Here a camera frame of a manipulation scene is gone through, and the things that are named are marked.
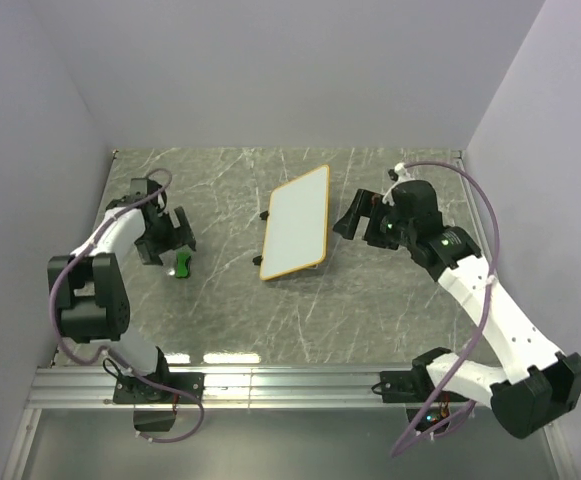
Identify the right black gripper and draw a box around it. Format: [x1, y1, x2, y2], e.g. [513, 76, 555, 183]
[333, 188, 417, 250]

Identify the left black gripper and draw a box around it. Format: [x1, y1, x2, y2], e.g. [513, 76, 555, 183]
[136, 205, 195, 264]

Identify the green whiteboard eraser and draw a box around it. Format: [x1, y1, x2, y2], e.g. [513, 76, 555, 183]
[174, 251, 192, 279]

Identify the yellow framed whiteboard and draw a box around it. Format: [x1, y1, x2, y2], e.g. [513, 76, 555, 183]
[259, 164, 330, 281]

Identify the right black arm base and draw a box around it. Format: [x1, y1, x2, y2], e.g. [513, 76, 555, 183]
[371, 369, 435, 403]

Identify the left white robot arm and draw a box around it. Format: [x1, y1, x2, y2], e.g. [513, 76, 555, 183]
[47, 194, 196, 402]

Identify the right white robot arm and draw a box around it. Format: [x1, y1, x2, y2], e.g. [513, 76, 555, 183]
[333, 180, 581, 439]

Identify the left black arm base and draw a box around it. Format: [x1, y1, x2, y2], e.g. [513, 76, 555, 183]
[112, 372, 205, 405]

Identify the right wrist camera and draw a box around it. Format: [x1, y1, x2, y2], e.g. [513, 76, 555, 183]
[388, 162, 414, 185]

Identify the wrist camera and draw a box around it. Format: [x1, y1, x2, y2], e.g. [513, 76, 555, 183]
[388, 162, 414, 185]
[129, 177, 162, 203]

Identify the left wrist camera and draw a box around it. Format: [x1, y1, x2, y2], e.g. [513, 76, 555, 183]
[129, 177, 162, 203]

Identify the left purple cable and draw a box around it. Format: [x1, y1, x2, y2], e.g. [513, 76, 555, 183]
[48, 167, 206, 444]

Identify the aluminium right side rail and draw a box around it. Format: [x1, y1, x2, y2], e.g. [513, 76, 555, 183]
[450, 149, 527, 366]

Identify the aluminium rail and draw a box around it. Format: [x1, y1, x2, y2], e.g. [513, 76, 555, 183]
[450, 149, 527, 366]
[0, 364, 555, 480]

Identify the aluminium front rail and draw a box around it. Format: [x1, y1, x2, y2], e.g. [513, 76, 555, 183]
[0, 364, 555, 480]

